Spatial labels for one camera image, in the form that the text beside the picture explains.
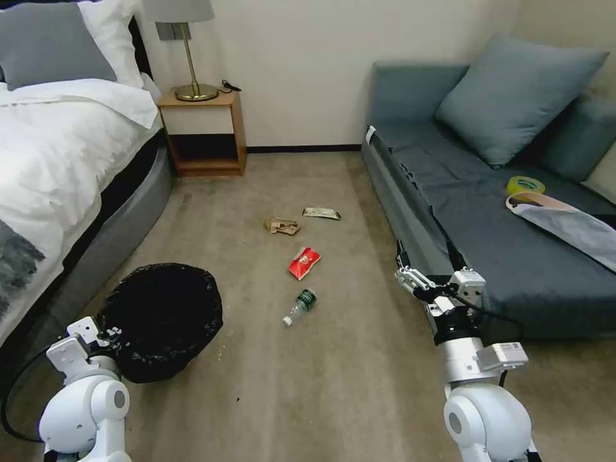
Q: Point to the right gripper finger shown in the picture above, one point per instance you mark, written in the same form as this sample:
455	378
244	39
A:
469	286
414	281

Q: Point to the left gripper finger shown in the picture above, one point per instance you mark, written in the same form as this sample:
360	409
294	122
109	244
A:
83	332
111	331

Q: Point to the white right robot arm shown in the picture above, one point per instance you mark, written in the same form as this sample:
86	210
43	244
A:
481	423

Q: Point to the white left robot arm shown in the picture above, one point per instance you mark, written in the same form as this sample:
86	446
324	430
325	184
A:
82	409

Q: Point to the trash bin with black bag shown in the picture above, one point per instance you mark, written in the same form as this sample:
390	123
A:
163	322

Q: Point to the grey-blue sofa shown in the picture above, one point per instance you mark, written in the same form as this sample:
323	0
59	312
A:
481	231

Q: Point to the grey patterned bed throw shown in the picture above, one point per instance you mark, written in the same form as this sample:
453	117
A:
17	264

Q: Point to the red snack wrapper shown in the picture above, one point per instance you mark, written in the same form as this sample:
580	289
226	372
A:
304	263

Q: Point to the clear bottle with green label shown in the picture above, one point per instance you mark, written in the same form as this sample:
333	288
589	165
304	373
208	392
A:
303	303

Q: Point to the green and white snack wrapper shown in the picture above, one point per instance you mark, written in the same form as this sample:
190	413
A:
321	213

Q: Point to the yellow tape roll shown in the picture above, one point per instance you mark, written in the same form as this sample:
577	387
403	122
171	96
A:
525	185

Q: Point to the grey bag with pink rim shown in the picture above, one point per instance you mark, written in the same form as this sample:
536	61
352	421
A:
568	224

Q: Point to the grey bed base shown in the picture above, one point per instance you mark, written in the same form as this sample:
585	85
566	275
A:
130	207

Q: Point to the crumpled brown paper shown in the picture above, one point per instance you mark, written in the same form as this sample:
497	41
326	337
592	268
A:
283	227

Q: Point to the white sofa tag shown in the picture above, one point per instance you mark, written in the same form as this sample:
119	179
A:
370	135

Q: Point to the small grey-blue sofa cushion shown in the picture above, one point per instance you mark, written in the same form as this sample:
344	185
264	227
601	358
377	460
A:
577	144

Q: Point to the white bed duvet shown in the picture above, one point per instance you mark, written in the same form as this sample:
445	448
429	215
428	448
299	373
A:
62	154

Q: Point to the large grey-blue sofa cushion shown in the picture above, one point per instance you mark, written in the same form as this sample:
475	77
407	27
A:
515	96

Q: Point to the wooden nightstand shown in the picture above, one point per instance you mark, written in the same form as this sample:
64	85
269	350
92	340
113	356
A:
202	130

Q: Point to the dark headboard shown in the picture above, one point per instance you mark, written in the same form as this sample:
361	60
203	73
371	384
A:
142	48

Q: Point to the brass table lamp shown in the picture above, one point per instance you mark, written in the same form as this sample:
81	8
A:
192	58

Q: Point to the grey pillow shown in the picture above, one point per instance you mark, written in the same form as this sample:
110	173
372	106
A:
48	48

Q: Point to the white pillow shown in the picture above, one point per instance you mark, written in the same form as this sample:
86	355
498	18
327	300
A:
113	43

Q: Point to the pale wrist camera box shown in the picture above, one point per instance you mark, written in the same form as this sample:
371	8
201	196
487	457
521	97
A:
442	305

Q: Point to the grey wall switch plate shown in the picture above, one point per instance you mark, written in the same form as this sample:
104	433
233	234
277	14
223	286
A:
173	31

